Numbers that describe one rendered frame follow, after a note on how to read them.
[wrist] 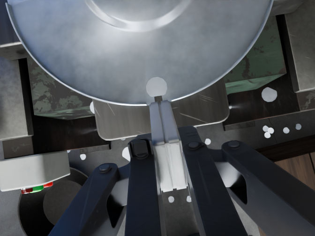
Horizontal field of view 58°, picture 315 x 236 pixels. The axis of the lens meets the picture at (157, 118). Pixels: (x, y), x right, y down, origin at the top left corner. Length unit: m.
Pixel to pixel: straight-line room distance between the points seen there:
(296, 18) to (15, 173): 0.50
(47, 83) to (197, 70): 0.26
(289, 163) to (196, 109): 0.52
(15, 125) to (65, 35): 0.21
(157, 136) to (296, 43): 0.37
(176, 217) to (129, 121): 0.84
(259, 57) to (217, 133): 0.66
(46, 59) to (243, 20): 0.21
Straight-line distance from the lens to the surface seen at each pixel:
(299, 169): 0.80
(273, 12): 0.48
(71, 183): 1.15
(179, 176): 0.15
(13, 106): 0.50
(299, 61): 0.49
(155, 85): 0.30
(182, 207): 1.11
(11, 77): 0.50
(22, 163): 0.50
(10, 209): 1.26
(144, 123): 0.30
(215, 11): 0.32
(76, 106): 0.45
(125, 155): 0.43
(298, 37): 0.50
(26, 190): 0.52
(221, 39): 0.31
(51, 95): 0.47
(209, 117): 0.30
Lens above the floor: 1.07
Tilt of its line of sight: 86 degrees down
